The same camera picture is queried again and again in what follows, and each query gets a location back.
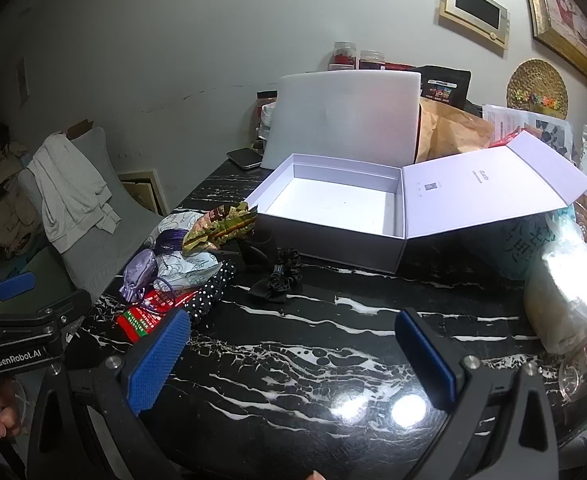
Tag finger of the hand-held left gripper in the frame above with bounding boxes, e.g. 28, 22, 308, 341
0, 289, 93, 347
0, 270, 38, 304

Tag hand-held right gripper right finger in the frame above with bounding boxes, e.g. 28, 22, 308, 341
395, 307, 560, 480

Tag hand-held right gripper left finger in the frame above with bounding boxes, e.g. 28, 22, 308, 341
26, 307, 194, 480

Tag red snack packet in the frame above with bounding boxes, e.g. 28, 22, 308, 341
114, 287, 190, 345

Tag black polka dot headband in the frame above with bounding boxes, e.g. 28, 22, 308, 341
175, 259, 237, 327

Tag lavender satin pouch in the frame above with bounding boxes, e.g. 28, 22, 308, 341
120, 248, 161, 304

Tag purple hair scrunchie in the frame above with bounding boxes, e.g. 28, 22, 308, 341
152, 227, 188, 257

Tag black hair bow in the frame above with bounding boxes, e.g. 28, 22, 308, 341
247, 275, 290, 306

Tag green gold snack wrapper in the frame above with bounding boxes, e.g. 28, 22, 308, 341
180, 201, 260, 252

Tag dark translucent hair clip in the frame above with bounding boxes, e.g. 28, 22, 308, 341
236, 229, 280, 272

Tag black hair scrunchie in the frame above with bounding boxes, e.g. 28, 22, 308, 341
268, 248, 303, 282

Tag white gift box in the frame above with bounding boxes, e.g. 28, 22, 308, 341
244, 131, 587, 276

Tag grey chair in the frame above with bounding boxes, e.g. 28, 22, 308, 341
18, 126, 175, 307

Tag pile of clothes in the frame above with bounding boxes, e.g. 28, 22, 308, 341
0, 147, 40, 263

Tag white cloth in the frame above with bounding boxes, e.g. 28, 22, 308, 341
26, 132, 123, 255

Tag teal bag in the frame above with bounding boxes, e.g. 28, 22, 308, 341
495, 210, 574, 282

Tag beige wooden crate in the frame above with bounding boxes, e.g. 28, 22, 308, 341
118, 169, 170, 217

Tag clear plastic container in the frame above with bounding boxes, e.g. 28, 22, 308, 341
557, 320, 587, 405

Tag clear bag with white contents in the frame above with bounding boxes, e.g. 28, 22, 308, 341
522, 209, 587, 357

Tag brown cardboard flap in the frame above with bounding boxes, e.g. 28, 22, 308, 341
66, 119, 95, 141

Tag smartphone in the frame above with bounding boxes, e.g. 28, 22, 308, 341
226, 147, 265, 171

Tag brown paper bag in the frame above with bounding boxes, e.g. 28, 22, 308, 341
415, 97, 497, 165

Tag small red packet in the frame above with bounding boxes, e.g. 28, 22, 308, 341
490, 127, 525, 149

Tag printed white papers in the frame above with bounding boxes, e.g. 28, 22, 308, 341
482, 103, 575, 161

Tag white foam board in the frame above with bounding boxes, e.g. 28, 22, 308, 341
262, 70, 423, 171

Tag black coffee bag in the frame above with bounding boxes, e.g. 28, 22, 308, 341
415, 65, 472, 111

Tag round woven trivet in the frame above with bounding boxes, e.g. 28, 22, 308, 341
505, 58, 569, 121

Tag clear jar with red contents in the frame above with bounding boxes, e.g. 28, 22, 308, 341
328, 41, 359, 72
358, 50, 387, 72

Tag wall intercom panel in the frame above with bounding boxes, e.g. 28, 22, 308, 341
438, 0, 512, 51

